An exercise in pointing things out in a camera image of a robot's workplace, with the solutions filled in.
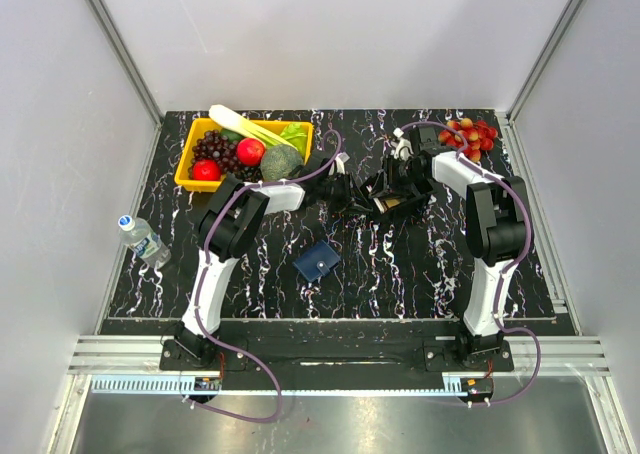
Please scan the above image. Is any green lettuce leaf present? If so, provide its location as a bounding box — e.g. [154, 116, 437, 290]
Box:
[280, 122, 308, 156]

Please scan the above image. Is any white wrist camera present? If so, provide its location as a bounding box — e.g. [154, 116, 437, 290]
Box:
[393, 128, 413, 161]
[334, 152, 350, 174]

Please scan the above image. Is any white daikon radish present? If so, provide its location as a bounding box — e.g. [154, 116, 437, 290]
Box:
[208, 104, 289, 147]

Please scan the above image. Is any clear water bottle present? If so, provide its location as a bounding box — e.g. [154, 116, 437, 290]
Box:
[118, 215, 171, 270]

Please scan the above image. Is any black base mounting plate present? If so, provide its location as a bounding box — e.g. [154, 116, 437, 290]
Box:
[159, 320, 514, 391]

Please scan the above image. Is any red apple lower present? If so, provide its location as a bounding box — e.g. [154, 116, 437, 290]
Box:
[191, 159, 222, 181]

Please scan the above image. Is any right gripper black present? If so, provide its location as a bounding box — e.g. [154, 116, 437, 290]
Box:
[368, 155, 425, 203]

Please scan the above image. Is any dark blue grape bunch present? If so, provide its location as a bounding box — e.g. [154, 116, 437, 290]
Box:
[225, 166, 263, 183]

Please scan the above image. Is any red apple upper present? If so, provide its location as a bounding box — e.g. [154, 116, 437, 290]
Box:
[236, 138, 266, 167]

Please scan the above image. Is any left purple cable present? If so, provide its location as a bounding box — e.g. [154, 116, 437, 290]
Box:
[195, 128, 345, 424]

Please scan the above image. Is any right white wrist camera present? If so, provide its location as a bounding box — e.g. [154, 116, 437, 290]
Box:
[393, 128, 413, 161]

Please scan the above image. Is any blue card holder wallet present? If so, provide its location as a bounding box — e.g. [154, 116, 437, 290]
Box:
[293, 241, 340, 282]

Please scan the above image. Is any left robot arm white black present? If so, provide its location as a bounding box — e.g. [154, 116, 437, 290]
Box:
[174, 153, 356, 369]

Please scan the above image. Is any red apple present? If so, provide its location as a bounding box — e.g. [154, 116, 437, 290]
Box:
[191, 159, 222, 181]
[236, 138, 266, 167]

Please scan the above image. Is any green cantaloupe melon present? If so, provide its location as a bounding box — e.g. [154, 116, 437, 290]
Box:
[260, 144, 303, 181]

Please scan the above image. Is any green avocado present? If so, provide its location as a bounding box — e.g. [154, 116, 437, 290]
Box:
[220, 129, 243, 143]

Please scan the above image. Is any gold cards stack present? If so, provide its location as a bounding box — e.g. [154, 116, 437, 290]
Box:
[377, 197, 405, 213]

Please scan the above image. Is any purple grape bunch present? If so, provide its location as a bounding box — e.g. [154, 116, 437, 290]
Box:
[191, 130, 240, 172]

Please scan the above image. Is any red lychee bunch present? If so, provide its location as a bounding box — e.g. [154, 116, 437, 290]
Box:
[438, 118, 498, 164]

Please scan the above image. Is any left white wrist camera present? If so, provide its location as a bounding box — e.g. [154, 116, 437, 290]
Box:
[334, 152, 350, 174]

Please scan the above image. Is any yellow plastic bin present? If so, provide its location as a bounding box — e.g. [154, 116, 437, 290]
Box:
[174, 117, 315, 197]

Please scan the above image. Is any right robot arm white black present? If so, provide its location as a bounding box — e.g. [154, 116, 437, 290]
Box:
[379, 121, 533, 370]

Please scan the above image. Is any black card tray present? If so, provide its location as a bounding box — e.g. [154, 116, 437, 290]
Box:
[360, 171, 433, 222]

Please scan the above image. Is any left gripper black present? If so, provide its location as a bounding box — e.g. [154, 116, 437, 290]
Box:
[317, 172, 373, 216]

